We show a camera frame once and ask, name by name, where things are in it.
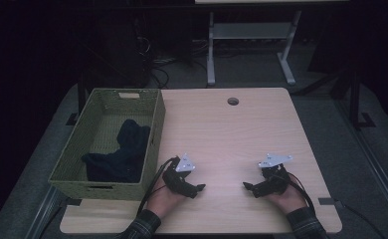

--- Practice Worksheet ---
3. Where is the person's left hand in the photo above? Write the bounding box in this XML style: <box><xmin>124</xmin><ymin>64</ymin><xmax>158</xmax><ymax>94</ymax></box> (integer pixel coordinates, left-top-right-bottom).
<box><xmin>145</xmin><ymin>180</ymin><xmax>188</xmax><ymax>220</ymax></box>

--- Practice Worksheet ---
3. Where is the black metal stand leg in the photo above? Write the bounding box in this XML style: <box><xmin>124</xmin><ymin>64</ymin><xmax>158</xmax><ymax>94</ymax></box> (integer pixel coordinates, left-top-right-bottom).
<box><xmin>345</xmin><ymin>66</ymin><xmax>377</xmax><ymax>131</ymax></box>
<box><xmin>65</xmin><ymin>73</ymin><xmax>88</xmax><ymax>127</ymax></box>

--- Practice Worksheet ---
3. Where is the bundle of dark floor cables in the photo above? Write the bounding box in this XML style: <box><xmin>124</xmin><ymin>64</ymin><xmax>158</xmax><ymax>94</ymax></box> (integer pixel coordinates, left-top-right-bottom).
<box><xmin>133</xmin><ymin>34</ymin><xmax>210</xmax><ymax>90</ymax></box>

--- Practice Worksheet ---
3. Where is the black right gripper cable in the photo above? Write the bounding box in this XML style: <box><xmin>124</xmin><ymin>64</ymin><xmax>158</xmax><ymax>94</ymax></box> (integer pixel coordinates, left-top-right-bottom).
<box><xmin>286</xmin><ymin>171</ymin><xmax>317</xmax><ymax>214</ymax></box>

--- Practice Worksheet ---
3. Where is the green woven basket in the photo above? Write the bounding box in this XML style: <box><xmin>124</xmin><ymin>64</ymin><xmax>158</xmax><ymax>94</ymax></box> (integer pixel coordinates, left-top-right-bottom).
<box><xmin>48</xmin><ymin>87</ymin><xmax>167</xmax><ymax>202</ymax></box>

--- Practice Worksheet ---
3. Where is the grey metal floor rail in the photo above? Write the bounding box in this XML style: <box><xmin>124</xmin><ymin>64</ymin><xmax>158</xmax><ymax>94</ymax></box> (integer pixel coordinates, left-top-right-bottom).
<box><xmin>334</xmin><ymin>99</ymin><xmax>388</xmax><ymax>231</ymax></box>
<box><xmin>25</xmin><ymin>185</ymin><xmax>66</xmax><ymax>239</ymax></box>

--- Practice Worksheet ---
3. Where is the dark blue garment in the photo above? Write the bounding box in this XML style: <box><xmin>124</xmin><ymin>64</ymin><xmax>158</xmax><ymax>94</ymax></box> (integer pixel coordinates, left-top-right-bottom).
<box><xmin>81</xmin><ymin>119</ymin><xmax>152</xmax><ymax>183</ymax></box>

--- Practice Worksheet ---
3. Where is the black floor cable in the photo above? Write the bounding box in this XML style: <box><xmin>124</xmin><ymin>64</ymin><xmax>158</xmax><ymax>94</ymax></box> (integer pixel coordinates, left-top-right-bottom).
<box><xmin>334</xmin><ymin>199</ymin><xmax>387</xmax><ymax>239</ymax></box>

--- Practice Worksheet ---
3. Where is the white metal desk frame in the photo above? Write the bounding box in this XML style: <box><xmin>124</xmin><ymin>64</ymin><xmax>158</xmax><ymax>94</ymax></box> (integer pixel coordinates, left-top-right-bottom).
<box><xmin>194</xmin><ymin>0</ymin><xmax>350</xmax><ymax>88</ymax></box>

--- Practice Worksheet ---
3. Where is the person's right hand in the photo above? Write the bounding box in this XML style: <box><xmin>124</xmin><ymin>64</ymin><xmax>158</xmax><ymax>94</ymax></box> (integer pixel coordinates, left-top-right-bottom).
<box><xmin>265</xmin><ymin>174</ymin><xmax>307</xmax><ymax>215</ymax></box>

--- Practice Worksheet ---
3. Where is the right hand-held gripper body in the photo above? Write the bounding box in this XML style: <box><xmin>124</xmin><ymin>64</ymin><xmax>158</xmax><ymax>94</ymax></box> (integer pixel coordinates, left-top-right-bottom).
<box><xmin>253</xmin><ymin>152</ymin><xmax>293</xmax><ymax>199</ymax></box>

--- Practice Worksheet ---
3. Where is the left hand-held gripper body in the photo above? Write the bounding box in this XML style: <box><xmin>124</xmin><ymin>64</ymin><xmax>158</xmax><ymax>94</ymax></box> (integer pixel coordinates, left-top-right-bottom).
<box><xmin>162</xmin><ymin>152</ymin><xmax>197</xmax><ymax>197</ymax></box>

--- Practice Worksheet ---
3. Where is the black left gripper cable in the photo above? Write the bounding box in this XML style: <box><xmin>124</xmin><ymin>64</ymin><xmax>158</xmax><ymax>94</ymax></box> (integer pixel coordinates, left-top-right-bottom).
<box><xmin>136</xmin><ymin>155</ymin><xmax>180</xmax><ymax>216</ymax></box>

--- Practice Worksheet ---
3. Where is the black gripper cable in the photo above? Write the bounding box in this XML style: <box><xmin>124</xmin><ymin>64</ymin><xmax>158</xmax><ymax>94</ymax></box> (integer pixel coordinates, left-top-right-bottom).
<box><xmin>136</xmin><ymin>155</ymin><xmax>180</xmax><ymax>216</ymax></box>
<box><xmin>286</xmin><ymin>171</ymin><xmax>317</xmax><ymax>214</ymax></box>

